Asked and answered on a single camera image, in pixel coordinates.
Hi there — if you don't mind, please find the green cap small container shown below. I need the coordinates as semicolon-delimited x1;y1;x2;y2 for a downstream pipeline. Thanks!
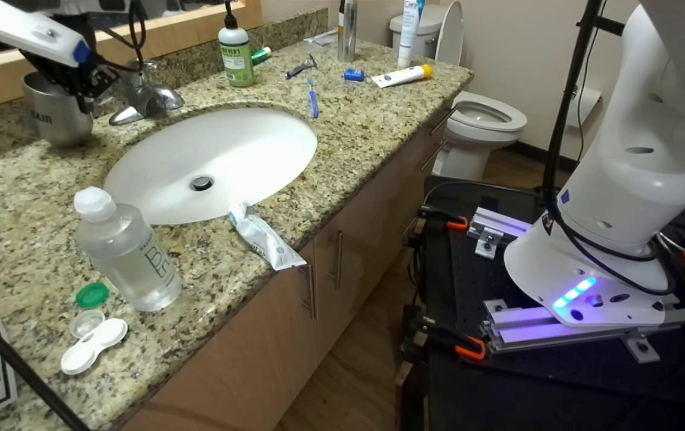
71;282;109;338

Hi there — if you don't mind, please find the black camera pole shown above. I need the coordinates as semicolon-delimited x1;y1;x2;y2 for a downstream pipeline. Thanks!
0;334;90;431

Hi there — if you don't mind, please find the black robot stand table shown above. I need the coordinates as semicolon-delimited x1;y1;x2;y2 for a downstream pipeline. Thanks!
397;175;685;431

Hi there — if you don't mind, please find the blue bottle cap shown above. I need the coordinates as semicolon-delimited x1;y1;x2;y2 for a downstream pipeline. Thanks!
342;69;366;82

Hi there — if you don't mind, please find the chrome faucet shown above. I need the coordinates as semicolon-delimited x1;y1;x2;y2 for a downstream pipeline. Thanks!
109;71;184;125

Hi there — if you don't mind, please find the silver metal cup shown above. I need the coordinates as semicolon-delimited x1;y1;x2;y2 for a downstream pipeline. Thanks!
21;71;93;145

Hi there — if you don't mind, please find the green soap pump bottle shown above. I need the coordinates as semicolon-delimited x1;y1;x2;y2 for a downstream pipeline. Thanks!
217;3;256;89

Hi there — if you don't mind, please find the wooden vanity cabinet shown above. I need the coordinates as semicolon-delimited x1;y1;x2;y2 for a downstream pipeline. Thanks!
123;89;451;431

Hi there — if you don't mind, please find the tall white tube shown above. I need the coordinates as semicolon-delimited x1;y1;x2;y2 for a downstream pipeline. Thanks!
397;0;422;67

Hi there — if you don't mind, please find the blue toothbrush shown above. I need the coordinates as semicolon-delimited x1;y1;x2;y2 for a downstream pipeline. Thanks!
306;78;321;119

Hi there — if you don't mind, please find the white contact lens case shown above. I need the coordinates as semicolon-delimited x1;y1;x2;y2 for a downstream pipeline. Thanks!
60;318;130;376

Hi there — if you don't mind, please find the clear plastic bottle white cap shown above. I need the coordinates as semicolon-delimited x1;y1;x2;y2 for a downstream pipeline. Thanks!
71;187;183;312

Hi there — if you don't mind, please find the squeezed toothpaste tube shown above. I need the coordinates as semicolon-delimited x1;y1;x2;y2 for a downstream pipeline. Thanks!
228;203;305;271

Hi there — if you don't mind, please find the white tube yellow cap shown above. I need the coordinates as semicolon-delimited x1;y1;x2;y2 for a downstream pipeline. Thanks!
372;64;433;89

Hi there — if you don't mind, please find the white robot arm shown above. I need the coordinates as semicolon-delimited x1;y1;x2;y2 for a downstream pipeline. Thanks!
503;0;685;330

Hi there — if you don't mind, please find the wooden framed mirror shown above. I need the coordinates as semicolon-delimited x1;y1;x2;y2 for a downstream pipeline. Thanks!
0;0;260;102

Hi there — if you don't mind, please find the white oval sink basin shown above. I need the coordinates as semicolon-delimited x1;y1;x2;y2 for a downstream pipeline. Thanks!
102;107;318;224

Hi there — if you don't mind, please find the black razor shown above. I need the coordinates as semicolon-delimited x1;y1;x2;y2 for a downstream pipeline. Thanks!
284;54;318;78

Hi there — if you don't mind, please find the orange black clamp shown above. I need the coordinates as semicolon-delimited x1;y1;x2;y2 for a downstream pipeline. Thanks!
417;315;487;361

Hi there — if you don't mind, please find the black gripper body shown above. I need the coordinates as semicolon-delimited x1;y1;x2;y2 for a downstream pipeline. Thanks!
60;42;125;113

